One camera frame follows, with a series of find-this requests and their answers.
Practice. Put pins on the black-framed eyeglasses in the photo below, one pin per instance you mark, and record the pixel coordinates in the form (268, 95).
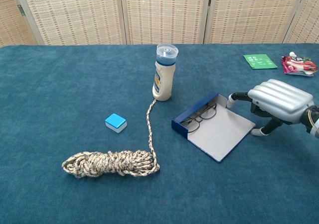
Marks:
(208, 113)

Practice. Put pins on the green flat packet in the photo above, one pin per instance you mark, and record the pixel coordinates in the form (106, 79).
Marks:
(260, 61)

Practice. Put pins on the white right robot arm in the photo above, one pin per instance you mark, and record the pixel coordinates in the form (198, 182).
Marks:
(312, 120)

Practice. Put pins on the red drink pouch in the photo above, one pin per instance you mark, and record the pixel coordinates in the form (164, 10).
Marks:
(296, 66)

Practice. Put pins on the blue carpet floor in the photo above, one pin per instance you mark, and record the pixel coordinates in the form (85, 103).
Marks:
(74, 84)

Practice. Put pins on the blue glasses case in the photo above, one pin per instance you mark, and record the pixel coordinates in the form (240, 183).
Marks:
(219, 139)

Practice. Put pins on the green metal screen hinge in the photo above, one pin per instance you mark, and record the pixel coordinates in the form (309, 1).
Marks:
(21, 10)

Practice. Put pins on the cream bottle with clear cap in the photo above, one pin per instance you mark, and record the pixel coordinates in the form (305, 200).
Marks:
(163, 82)

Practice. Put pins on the small blue and white box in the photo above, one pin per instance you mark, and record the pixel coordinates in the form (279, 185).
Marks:
(115, 121)

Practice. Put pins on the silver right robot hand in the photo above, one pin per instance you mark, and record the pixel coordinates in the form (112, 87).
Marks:
(281, 99)

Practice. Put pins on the bamboo folding screen panel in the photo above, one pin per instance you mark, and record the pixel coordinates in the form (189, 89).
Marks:
(249, 15)
(164, 15)
(309, 27)
(10, 22)
(74, 15)

